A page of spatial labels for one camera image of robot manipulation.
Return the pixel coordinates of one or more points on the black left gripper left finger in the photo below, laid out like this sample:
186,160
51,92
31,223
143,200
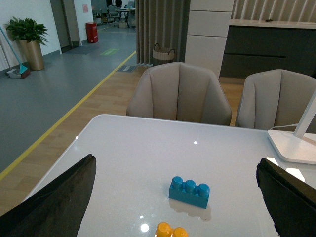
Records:
57,209

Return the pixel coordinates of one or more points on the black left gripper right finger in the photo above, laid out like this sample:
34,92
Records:
290,202

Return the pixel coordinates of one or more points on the yellow two-stud block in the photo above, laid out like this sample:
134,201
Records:
165,230

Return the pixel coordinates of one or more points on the blue three-stud block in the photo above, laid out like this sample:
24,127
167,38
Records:
189,192

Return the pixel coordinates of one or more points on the white desk lamp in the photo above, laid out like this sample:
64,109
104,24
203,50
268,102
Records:
295,146

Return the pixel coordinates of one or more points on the beige chair right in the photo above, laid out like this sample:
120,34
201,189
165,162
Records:
275,98

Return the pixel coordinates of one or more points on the beige chair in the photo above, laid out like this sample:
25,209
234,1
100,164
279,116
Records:
178,91
275,98

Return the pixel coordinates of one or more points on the teal broom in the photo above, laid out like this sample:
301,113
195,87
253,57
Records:
23,70

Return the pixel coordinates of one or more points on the dustpan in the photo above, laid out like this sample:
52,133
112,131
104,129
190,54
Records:
17,73

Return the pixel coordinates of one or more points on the beige chair left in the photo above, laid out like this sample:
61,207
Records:
178,91

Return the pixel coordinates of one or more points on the dark counter cabinet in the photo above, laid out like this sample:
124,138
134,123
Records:
251,49

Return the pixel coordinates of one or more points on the potted green plant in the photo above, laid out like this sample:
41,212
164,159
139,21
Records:
30,34

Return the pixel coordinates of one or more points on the woven basket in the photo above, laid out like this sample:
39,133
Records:
162,55

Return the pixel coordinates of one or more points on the red bin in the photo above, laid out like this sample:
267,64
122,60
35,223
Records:
91,31

